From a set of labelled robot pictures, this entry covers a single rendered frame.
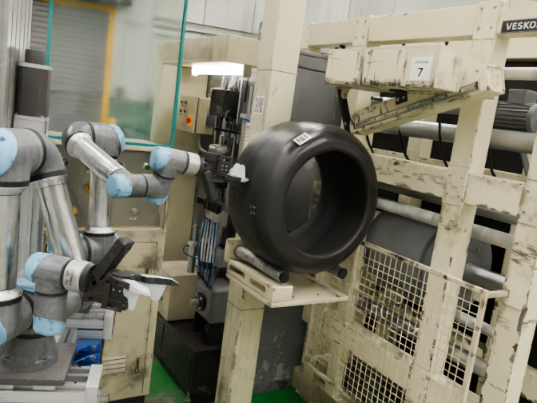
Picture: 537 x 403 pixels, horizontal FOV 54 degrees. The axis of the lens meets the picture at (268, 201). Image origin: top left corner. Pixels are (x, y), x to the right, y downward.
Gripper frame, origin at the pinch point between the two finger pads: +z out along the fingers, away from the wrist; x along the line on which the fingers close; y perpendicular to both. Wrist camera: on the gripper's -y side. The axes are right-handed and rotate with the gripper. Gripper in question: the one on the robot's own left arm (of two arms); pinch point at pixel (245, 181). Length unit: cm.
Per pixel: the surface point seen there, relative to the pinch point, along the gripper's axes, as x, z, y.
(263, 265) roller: 1.7, 17.0, -30.8
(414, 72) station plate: -27, 41, 50
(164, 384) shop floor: 81, 26, -120
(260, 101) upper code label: 31.6, 17.1, 31.5
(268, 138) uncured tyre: 3.0, 7.6, 16.6
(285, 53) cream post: 26, 20, 53
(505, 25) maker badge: -37, 70, 75
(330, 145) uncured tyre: -12.2, 24.2, 19.0
